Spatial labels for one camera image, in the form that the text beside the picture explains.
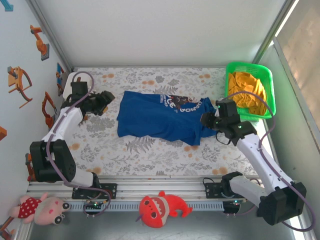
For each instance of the blue t-shirt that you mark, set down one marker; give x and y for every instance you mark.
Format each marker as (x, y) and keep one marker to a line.
(150, 120)

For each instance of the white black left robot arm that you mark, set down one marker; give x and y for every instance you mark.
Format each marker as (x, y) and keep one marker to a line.
(62, 120)

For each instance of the orange arm sticker grey base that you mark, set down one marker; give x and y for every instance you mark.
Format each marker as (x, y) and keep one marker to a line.
(41, 46)

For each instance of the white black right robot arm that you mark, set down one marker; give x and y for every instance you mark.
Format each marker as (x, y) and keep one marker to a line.
(262, 160)

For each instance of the white tissue box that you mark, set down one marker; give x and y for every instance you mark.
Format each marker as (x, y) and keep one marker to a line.
(67, 85)

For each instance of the yellow garment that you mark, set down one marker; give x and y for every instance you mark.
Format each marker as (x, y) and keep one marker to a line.
(245, 85)

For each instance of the floral fern tablecloth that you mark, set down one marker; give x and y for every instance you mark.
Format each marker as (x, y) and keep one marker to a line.
(162, 155)

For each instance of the green plastic basket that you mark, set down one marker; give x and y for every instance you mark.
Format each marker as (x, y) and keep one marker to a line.
(250, 67)

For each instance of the black controller board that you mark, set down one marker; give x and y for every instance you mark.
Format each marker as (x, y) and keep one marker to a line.
(96, 205)
(232, 206)

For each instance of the orange claw gripper sticker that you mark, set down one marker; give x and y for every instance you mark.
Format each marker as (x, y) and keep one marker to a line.
(15, 82)

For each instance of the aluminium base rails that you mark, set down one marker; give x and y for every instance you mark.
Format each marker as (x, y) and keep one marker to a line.
(150, 186)

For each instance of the orange block sticker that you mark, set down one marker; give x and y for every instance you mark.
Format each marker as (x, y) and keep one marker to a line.
(2, 132)

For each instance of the red shark plush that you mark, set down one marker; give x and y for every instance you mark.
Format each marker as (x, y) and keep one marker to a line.
(155, 207)

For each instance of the translucent window panel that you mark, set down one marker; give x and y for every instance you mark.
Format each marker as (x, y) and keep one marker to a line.
(305, 50)

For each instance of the pink pig plush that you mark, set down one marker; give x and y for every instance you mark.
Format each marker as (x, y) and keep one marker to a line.
(45, 210)

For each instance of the blue block sticker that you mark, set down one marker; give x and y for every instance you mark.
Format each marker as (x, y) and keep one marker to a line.
(8, 7)

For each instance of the orange blue stand sticker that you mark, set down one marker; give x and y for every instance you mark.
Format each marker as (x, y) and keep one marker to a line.
(5, 225)

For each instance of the blue orange rail sticker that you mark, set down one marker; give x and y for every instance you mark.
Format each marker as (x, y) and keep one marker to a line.
(60, 75)

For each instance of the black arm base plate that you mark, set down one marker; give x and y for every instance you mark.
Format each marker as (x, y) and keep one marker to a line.
(111, 190)
(212, 190)

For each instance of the aluminium frame post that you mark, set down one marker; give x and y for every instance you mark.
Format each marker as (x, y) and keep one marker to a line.
(272, 35)
(50, 35)

